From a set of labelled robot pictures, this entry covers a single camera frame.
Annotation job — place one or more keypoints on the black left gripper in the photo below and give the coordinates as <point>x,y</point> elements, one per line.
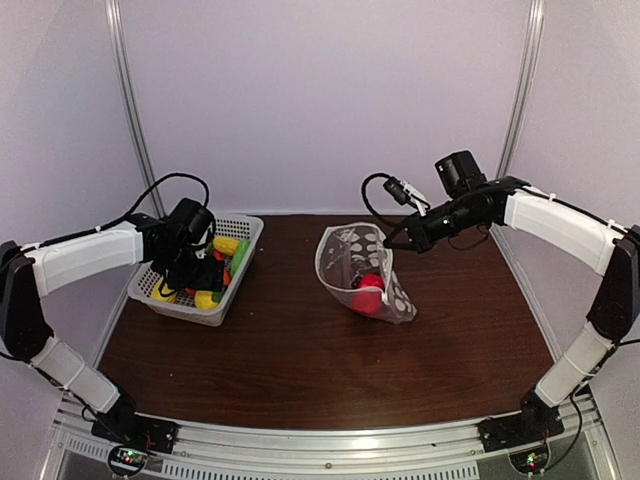
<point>210,279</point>

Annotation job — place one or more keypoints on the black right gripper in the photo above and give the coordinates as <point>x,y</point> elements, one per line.
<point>422,239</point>

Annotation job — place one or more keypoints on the yellow toy banana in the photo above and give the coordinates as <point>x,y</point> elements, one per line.
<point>161,292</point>

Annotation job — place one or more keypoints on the clear dotted zip top bag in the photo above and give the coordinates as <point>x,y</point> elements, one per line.
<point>357,270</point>

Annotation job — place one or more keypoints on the red toy bell pepper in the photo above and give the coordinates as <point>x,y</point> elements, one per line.
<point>367,300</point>

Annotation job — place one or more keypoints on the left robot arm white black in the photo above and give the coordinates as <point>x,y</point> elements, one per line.
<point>174,247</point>

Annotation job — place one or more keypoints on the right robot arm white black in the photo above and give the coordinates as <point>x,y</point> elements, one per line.
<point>610,250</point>

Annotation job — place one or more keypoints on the yellow toy lemon green leaf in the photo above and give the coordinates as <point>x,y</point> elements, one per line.
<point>208,300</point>

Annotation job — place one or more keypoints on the white perforated plastic basket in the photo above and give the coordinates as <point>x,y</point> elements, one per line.
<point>236,226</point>

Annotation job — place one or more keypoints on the yellow toy corn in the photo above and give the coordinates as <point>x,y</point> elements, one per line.
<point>226,245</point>

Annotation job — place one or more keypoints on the green toy cucumber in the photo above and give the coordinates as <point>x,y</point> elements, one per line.
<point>238,256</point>

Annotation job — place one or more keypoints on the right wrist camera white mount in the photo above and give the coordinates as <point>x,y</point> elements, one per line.
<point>406,194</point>

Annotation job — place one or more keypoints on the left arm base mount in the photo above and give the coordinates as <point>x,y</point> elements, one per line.
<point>132,452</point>

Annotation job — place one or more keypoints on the aluminium front rail frame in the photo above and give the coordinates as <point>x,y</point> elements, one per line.
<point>450,450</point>

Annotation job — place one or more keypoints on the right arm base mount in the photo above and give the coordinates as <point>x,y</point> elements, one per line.
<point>520,435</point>

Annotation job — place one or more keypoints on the right aluminium corner post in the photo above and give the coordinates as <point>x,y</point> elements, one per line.
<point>528,66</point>

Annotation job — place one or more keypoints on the aluminium corner post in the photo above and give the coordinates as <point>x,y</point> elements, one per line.
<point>528,66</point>
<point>132,115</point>

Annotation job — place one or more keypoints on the left aluminium corner post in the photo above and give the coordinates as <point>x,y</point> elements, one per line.
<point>132,115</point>

